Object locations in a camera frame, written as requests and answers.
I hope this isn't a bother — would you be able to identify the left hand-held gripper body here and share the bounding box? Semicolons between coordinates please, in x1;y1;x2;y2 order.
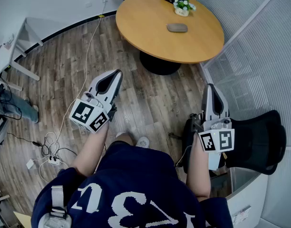
68;89;118;133

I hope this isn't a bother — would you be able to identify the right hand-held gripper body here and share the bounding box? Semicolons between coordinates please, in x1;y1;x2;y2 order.
188;113;235;171

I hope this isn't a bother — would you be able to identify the grey-brown fabric pouch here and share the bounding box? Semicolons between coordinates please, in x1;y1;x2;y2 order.
166;23;189;33

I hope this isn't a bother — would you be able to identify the person's left forearm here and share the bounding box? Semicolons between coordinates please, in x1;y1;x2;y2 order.
71;122;110;179

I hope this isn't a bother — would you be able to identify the person's right forearm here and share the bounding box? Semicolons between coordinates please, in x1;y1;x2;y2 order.
185;132;212;200

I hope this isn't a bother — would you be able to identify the black mesh office chair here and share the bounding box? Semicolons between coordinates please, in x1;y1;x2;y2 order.
183;110;287;175

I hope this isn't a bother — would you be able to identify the white metal desk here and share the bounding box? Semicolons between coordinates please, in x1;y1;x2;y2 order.
0;17;44;91

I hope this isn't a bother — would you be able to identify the navy printed sweatshirt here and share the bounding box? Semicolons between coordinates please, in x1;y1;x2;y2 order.
31;142;234;228

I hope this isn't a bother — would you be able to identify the potted artificial flower plant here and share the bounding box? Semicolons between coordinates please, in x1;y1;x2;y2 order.
173;0;197;17

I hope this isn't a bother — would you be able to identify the long white cable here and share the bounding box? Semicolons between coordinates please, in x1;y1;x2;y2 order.
38;0;108;184

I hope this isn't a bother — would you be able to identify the thin gripper cable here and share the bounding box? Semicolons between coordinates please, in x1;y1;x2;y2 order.
175;145;193;168

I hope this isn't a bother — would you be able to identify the black table pedestal base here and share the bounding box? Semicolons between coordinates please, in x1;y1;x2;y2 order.
139;50;182;76

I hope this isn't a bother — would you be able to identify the thin black floor cable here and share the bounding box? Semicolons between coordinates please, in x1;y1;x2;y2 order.
7;132;77;157

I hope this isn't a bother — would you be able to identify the grey shoulder strap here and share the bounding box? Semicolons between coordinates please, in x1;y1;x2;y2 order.
38;185;72;228

